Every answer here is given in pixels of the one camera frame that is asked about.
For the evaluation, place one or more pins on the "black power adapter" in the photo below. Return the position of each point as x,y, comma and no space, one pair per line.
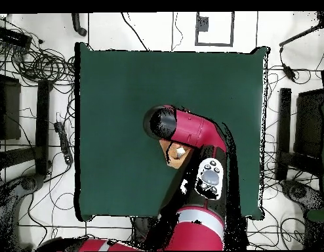
288,71

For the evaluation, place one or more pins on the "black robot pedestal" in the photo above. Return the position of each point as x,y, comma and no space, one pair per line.
141,225

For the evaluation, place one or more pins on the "dark green tablecloth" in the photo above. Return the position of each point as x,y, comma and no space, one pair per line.
112,92

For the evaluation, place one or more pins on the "dark rectangular panel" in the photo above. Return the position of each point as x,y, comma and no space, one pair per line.
9,110
309,123

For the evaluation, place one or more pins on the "black stand bar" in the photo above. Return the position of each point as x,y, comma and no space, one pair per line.
42,126
284,131

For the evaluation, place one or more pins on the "grey square frame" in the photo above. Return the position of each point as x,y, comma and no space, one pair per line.
196,39

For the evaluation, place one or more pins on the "yellow terry towel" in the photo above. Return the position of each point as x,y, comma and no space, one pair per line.
175,160

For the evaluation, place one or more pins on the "small grey box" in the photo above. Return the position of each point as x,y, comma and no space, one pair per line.
202,24

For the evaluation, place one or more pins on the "grey caster foot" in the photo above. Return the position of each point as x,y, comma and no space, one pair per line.
28,183
298,191

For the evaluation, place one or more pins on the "black electronics box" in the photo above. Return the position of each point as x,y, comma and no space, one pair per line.
13,38

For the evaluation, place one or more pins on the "black pole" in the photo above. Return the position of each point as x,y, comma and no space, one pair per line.
298,36

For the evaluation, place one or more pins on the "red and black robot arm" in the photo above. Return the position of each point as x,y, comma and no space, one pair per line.
193,128

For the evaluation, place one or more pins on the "long black power strip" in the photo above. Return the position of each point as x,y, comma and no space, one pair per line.
63,141

